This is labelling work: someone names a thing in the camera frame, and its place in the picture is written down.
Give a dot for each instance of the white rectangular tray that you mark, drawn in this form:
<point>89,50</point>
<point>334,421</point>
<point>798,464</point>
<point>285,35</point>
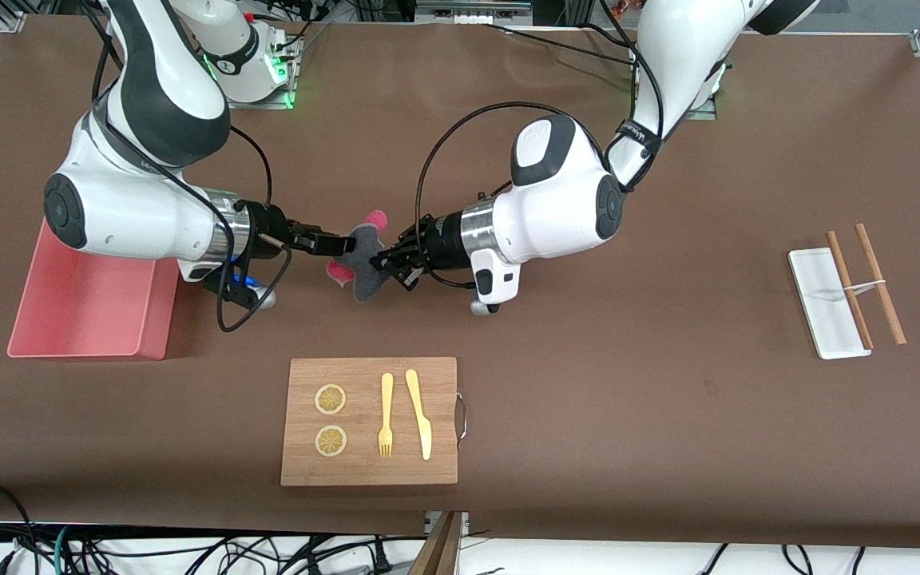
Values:
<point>823,303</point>

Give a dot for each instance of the pink plastic bin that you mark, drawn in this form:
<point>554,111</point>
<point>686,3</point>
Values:
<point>85,311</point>

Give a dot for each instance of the bamboo cutting board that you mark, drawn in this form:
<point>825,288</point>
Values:
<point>364,471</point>

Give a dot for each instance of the toy lemon slice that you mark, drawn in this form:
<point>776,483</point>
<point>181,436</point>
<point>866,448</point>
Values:
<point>331,441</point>
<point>330,399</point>

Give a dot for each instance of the white rubber band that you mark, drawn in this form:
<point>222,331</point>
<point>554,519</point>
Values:
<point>867,285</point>

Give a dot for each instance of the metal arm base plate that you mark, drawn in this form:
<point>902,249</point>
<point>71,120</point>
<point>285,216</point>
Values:
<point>288,80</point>
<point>706,114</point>

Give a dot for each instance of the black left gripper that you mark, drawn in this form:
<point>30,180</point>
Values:
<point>438,237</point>

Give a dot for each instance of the red and grey cloth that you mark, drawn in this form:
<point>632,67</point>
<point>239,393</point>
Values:
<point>364,275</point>

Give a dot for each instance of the yellow plastic fork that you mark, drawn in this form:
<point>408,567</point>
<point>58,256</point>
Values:
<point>386,399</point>

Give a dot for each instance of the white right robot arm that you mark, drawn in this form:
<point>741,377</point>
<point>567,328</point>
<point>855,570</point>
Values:
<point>132,208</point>

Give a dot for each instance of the black power plug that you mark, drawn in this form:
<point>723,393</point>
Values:
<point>381,563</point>

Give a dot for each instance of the yellow plastic knife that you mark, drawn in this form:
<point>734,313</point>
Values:
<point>420,415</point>

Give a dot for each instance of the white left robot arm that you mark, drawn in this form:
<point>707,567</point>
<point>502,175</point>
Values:
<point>556,200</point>

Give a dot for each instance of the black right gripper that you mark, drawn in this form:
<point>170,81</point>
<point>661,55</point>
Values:
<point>267,224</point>

